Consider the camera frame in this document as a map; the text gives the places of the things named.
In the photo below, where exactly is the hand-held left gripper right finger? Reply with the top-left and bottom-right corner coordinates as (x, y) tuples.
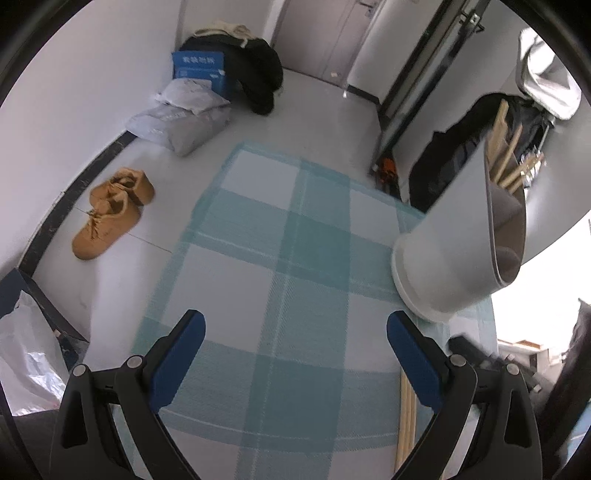
(386, 310), (543, 480)

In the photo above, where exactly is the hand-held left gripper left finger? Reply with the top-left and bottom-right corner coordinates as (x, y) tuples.
(48, 309), (207, 480)

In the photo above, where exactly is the blue cardboard box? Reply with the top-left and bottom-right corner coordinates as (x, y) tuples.
(172, 50), (234, 100)

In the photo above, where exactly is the black jacket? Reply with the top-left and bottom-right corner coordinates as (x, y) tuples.
(409, 92), (546, 213)

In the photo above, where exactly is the white parcel bag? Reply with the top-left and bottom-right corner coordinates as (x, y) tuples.
(154, 78), (230, 116)

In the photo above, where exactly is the black sliding door frame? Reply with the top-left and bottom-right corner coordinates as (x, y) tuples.
(369, 0), (492, 153)

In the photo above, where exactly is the orange tool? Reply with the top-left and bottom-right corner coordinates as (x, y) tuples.
(372, 157), (400, 186)

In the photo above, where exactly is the tan suede shoe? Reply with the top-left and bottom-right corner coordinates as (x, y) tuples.
(89, 169), (155, 206)
(72, 191), (141, 260)

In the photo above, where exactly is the white utensil holder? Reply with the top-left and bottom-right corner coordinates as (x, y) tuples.
(392, 138), (528, 323)

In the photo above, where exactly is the white tote bag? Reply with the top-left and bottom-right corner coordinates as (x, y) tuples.
(517, 28), (583, 121)

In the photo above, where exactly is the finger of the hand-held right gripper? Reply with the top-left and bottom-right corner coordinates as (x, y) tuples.
(449, 336), (506, 370)

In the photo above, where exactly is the silver plastic bag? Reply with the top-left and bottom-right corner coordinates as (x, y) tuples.
(0, 291), (70, 417)

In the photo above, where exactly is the grey door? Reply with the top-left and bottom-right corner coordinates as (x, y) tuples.
(277, 0), (384, 86)

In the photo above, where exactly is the black clothes pile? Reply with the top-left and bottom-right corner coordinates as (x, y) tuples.
(178, 34), (283, 116)

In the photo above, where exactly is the beige cloth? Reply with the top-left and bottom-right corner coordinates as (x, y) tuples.
(194, 21), (257, 47)

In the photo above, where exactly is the teal checked mat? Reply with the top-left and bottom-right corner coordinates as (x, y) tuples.
(113, 141), (499, 480)

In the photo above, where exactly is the grey parcel bag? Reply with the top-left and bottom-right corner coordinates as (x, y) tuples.
(126, 104), (232, 158)

